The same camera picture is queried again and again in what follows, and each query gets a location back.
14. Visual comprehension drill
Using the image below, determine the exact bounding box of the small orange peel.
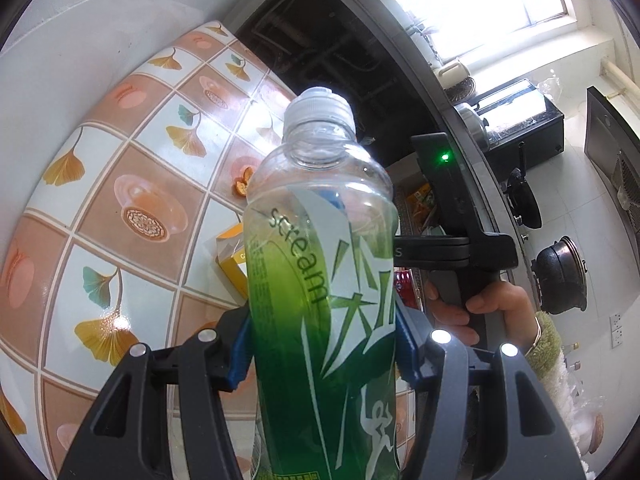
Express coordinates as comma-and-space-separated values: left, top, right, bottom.
231, 166, 252, 202

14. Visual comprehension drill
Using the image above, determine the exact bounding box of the red packet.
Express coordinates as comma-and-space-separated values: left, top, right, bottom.
395, 267, 426, 307

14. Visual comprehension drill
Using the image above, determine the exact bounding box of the silver bracelet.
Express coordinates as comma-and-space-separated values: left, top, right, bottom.
525, 312, 544, 356

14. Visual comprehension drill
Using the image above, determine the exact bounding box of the woven trivet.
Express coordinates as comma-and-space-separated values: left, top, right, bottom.
445, 77, 479, 104

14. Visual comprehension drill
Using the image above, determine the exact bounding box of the metal pot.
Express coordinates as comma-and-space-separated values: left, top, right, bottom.
454, 102, 491, 148

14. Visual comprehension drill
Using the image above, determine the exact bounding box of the black countertop appliance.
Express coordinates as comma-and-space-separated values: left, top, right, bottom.
472, 79, 566, 171

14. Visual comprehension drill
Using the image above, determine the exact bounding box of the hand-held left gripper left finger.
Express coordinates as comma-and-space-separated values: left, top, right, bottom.
59, 305, 261, 480

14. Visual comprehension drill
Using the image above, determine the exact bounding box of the person's right hand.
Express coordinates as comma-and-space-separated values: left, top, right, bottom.
425, 280, 539, 350

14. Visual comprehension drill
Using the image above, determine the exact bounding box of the concrete kitchen counter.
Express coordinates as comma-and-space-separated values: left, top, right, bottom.
300, 0, 540, 306

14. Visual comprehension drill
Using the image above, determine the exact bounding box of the orange packet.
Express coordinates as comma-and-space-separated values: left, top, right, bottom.
405, 182, 441, 226

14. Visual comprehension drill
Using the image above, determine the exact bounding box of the black range hood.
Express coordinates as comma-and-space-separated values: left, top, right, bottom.
584, 86, 640, 233

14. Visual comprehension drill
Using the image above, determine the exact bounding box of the black iron pot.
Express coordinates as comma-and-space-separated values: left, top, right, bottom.
530, 236, 589, 316

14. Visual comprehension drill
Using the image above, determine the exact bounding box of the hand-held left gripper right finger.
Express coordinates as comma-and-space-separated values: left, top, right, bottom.
395, 305, 586, 480

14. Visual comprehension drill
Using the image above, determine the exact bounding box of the green plastic bottle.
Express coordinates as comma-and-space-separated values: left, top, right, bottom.
241, 87, 401, 480

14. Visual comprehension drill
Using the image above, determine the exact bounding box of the black wok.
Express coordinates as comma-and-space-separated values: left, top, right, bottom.
501, 142, 544, 231

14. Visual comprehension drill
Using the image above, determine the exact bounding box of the yellow paper box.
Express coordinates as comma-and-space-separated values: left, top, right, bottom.
215, 224, 251, 306

